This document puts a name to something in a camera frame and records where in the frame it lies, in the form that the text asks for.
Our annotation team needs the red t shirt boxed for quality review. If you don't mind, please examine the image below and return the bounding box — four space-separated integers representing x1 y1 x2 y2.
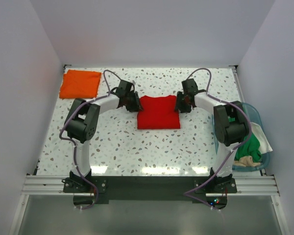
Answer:
137 95 181 130

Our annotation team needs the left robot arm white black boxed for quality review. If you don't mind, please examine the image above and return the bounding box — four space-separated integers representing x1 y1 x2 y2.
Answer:
59 80 143 193

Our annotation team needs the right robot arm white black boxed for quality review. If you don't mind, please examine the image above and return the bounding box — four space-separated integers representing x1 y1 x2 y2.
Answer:
174 79 251 195

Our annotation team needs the folded orange t shirt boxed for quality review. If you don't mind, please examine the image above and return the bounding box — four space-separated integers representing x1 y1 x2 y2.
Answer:
59 70 102 99

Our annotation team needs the clear blue plastic basket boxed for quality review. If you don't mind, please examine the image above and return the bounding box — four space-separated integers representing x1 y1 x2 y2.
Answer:
212 102 271 172

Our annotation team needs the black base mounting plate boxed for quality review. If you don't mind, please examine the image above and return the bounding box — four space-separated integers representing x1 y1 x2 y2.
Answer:
62 174 238 209

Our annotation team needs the green t shirt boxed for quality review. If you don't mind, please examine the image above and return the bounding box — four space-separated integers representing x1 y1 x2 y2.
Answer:
234 133 262 162

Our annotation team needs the beige t shirt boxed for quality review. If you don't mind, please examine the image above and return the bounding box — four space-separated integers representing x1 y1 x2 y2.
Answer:
233 156 261 167

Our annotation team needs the white t shirt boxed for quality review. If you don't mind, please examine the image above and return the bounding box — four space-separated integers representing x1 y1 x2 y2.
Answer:
251 122 273 154

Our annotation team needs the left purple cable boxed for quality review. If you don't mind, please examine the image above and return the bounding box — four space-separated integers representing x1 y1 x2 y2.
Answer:
58 70 123 211

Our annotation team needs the purple cable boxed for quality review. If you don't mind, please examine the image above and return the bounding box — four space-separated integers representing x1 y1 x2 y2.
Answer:
58 70 123 211
183 68 253 209

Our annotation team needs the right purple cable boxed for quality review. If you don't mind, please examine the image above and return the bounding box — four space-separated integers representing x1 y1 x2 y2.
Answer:
183 68 253 209

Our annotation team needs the aluminium frame rail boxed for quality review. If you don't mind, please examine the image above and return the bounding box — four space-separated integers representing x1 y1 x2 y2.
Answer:
21 176 279 196

